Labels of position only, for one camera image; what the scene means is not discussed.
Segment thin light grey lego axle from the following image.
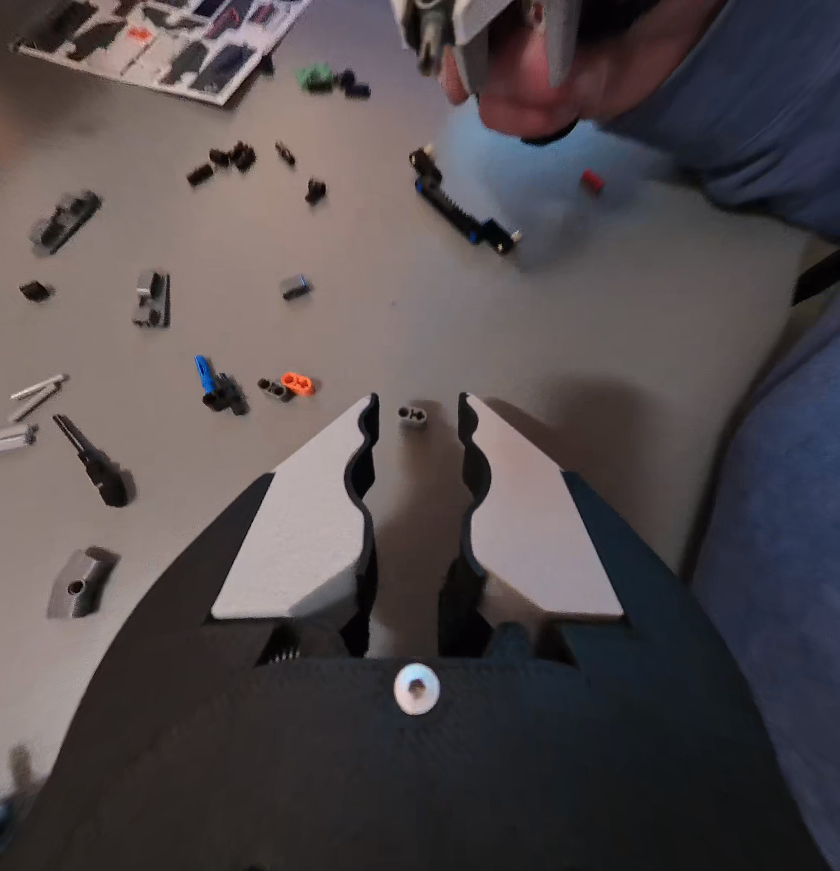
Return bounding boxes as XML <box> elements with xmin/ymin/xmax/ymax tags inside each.
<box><xmin>10</xmin><ymin>373</ymin><xmax>70</xmax><ymax>402</ymax></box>
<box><xmin>8</xmin><ymin>384</ymin><xmax>63</xmax><ymax>423</ymax></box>

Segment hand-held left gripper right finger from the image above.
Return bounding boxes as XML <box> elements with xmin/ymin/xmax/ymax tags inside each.
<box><xmin>439</xmin><ymin>392</ymin><xmax>625</xmax><ymax>657</ymax></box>

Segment grey curved lego panel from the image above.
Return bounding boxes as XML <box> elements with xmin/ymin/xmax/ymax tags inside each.
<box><xmin>47</xmin><ymin>546</ymin><xmax>121</xmax><ymax>620</ymax></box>

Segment black lego beam assembly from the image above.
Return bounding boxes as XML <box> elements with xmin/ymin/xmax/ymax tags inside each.
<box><xmin>409</xmin><ymin>144</ymin><xmax>524</xmax><ymax>256</ymax></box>

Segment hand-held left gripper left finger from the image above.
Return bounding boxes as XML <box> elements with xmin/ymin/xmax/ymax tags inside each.
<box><xmin>211</xmin><ymin>393</ymin><xmax>380</xmax><ymax>657</ymax></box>

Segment black chair armrest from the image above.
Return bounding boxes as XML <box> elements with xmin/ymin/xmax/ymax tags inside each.
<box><xmin>793</xmin><ymin>244</ymin><xmax>840</xmax><ymax>305</ymax></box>

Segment lego sticker sheet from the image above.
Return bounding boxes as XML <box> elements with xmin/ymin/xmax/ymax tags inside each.
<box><xmin>11</xmin><ymin>0</ymin><xmax>312</xmax><ymax>107</ymax></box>

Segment long dark grey plate assembly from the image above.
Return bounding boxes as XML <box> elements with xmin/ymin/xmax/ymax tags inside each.
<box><xmin>29</xmin><ymin>191</ymin><xmax>103</xmax><ymax>257</ymax></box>

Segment person's right forearm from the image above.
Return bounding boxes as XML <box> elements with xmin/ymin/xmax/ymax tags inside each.
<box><xmin>597</xmin><ymin>0</ymin><xmax>840</xmax><ymax>242</ymax></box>

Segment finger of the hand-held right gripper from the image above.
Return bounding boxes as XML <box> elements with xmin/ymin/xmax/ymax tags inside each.
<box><xmin>398</xmin><ymin>0</ymin><xmax>462</xmax><ymax>77</ymax></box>

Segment black lego axle assembly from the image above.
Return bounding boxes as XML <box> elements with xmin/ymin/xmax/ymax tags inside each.
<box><xmin>52</xmin><ymin>414</ymin><xmax>136</xmax><ymax>508</ymax></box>

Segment black connector with blue pin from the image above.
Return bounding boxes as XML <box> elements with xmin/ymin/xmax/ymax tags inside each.
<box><xmin>193</xmin><ymin>355</ymin><xmax>249</xmax><ymax>416</ymax></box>

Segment dark grey lego plate assembly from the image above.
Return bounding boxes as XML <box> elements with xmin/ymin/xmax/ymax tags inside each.
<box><xmin>132</xmin><ymin>270</ymin><xmax>172</xmax><ymax>329</ymax></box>

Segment person's right hand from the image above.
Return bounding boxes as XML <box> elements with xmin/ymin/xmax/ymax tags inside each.
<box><xmin>439</xmin><ymin>7</ymin><xmax>673</xmax><ymax>145</ymax></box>

